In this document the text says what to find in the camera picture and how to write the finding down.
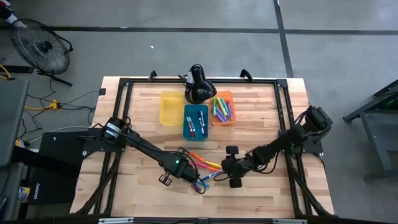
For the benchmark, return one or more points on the fat teal highlighter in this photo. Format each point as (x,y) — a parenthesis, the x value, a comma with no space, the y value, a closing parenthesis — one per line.
(225,105)

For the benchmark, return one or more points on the fat green highlighter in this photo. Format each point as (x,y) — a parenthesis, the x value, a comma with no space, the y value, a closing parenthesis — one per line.
(214,107)

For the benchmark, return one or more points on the purple translucent pen highlighter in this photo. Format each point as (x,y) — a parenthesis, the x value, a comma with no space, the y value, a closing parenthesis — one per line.
(196,188)

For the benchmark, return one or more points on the purple dry-erase marker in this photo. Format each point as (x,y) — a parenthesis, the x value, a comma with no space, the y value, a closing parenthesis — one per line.
(204,119)

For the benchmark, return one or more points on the fat lavender highlighter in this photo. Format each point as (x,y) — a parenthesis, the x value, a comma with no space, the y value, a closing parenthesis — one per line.
(219,115)

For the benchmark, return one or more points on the black floor fan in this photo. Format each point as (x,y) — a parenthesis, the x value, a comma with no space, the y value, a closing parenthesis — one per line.
(40,46)

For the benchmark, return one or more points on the grey side table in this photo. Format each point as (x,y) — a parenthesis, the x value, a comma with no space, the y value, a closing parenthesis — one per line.
(11,118)

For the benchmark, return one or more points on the silver bracket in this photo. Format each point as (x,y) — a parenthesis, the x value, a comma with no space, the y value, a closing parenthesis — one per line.
(289,221)
(115,220)

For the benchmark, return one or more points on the orange plastic bin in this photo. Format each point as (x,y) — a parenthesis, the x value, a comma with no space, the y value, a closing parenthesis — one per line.
(222,124)

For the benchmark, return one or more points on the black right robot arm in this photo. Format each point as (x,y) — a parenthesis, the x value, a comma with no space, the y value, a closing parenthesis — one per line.
(280,146)

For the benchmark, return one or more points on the teal plastic bin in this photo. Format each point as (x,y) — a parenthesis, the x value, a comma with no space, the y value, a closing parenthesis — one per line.
(196,137)

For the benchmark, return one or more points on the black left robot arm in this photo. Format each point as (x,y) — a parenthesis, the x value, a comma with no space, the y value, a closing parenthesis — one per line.
(146,149)

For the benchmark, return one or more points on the pink slim highlighter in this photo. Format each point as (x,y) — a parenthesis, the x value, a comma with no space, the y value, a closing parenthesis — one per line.
(203,166)

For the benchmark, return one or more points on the orange translucent pen highlighter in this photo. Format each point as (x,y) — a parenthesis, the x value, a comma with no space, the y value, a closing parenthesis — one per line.
(214,169)

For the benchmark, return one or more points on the small printed box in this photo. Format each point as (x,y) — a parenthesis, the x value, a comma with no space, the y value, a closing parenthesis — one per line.
(23,194)

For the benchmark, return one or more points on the fat purple highlighter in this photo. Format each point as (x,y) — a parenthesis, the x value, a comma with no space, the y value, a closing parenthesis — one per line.
(229,109)

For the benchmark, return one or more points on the markers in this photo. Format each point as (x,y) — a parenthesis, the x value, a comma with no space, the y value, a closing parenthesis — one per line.
(200,121)

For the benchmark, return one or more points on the pale yellow Sharpie highlighter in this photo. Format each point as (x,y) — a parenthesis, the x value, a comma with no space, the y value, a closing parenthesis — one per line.
(220,104)

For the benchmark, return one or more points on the red dry-erase marker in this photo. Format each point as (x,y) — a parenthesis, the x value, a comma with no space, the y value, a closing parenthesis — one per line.
(188,126)

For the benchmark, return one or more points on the person's foot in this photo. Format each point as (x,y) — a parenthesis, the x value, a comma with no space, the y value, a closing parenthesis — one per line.
(11,18)

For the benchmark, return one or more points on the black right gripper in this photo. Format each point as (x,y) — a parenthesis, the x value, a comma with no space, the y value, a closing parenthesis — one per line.
(239,168)

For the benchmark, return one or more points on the black frame clamp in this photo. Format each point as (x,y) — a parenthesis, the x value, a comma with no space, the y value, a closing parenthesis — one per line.
(247,74)
(152,75)

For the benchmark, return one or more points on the black aluminium table frame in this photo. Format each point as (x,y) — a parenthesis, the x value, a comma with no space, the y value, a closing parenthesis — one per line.
(264,81)

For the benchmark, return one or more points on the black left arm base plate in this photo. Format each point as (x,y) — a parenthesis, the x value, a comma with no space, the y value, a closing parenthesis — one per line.
(90,144)

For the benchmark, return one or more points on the teal translucent pen highlighter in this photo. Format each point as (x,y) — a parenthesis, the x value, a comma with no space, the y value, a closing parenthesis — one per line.
(205,185)

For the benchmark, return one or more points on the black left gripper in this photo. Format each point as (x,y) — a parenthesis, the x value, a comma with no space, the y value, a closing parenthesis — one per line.
(186,171)

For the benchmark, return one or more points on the black metal cart frame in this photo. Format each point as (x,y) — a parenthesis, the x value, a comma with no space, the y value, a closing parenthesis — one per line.
(354,115)

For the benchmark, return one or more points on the orange slim highlighter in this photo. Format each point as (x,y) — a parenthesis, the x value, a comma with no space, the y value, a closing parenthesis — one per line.
(196,156)

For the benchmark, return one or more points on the yellow plastic bin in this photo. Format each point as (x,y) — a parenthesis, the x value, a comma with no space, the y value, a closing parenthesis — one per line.
(171,109)

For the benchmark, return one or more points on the black equipment case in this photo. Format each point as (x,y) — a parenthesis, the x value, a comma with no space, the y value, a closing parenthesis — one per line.
(53,174)

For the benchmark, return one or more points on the small black tag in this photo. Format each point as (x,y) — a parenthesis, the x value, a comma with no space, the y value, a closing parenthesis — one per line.
(102,92)

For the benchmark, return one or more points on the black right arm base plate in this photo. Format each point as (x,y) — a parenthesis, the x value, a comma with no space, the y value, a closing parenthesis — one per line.
(314,147)

